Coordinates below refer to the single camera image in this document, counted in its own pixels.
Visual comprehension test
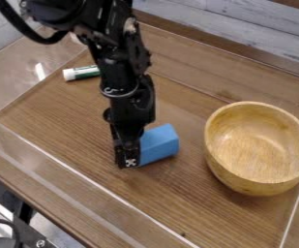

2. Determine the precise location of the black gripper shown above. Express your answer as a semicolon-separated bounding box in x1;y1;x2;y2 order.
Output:
103;75;155;169

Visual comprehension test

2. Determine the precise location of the blue foam block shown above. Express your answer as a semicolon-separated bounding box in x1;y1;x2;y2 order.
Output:
141;124;181;166

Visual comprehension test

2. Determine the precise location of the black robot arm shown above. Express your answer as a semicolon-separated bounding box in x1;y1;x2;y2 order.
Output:
0;0;155;169

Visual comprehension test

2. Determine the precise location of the brown wooden bowl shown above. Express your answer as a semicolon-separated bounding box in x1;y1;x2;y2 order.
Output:
203;101;299;197

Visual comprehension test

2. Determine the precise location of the green white marker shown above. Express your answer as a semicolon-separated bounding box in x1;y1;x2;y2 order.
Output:
63;65;101;81

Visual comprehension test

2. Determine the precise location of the clear acrylic tray wall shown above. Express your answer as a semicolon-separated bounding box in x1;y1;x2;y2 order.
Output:
0;124;199;248

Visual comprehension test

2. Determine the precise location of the black cable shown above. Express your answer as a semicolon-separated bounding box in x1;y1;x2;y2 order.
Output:
0;219;29;248

